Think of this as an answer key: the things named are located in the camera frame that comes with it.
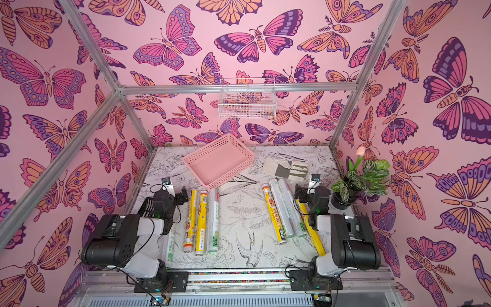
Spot potted green plant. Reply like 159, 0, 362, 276
331, 146, 389, 210

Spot clear green wrap roll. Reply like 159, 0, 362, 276
278, 179, 308, 237

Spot clear white wrap roll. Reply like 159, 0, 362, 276
161, 225, 176, 262

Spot aluminium front rail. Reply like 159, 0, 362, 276
71, 267, 405, 306

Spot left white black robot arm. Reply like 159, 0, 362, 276
81, 185, 189, 292

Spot folded beige striped cloth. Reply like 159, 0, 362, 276
262, 157, 309, 182

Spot clear silver wrap roll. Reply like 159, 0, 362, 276
269, 179, 296, 238

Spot pink plastic basket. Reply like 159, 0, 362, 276
183, 134, 254, 191

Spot yellow red wrap roll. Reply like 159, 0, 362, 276
262, 184, 287, 245
183, 189, 198, 253

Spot white wire wall basket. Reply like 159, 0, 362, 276
217, 78, 277, 120

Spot yellow wrap box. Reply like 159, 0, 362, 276
295, 200, 326, 257

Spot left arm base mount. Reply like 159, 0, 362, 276
134, 271, 189, 293

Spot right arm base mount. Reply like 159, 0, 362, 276
286, 269, 343, 292

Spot white green wrap roll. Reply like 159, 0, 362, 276
208, 189, 219, 253

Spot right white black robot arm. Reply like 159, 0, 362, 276
294, 185, 382, 279

